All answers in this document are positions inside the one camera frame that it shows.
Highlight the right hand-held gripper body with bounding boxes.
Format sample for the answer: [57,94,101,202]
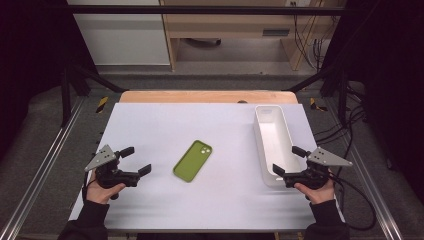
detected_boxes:
[283,146,354,191]

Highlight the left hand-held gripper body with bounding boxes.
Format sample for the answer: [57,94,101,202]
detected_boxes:
[84,144,141,190]

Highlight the white plastic storage bin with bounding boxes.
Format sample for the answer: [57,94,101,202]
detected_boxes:
[253,104,303,188]

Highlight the green phone case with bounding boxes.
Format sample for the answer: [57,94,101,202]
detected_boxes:
[172,139,213,183]

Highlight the person's right hand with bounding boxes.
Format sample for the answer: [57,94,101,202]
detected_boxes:
[294,169,336,205]

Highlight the person's left hand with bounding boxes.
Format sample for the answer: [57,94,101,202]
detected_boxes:
[85,166,128,205]

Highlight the yellow black hazard tape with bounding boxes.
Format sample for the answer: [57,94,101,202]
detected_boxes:
[309,97,328,113]
[95,96,110,114]

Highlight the white table cover sheet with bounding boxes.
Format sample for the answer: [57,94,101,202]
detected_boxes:
[68,102,346,233]

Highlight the wooden table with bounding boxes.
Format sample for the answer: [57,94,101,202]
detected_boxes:
[119,90,299,104]

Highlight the white cabinet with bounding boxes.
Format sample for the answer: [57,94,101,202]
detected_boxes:
[66,0,171,67]

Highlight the dark curtain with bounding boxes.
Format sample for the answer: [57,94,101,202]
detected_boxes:
[321,0,424,204]
[0,0,98,161]

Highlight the light wooden desk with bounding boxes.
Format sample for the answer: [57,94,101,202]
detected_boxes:
[159,0,344,72]

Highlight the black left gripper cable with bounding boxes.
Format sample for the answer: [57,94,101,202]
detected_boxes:
[81,171,89,202]

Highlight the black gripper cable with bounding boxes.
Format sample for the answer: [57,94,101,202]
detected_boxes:
[328,174,378,232]
[81,171,89,202]

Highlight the black floor cables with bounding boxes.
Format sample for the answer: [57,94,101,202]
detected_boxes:
[313,83,368,148]

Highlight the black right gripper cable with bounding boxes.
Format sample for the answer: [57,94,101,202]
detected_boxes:
[328,174,378,232]

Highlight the aluminium rail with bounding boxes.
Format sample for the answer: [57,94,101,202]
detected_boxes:
[333,133,405,240]
[0,96,87,240]

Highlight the hanging black desk cables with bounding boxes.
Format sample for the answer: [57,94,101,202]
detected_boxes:
[291,1,334,71]

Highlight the black horizontal frame bar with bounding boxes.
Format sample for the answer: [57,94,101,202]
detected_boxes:
[66,4,348,16]

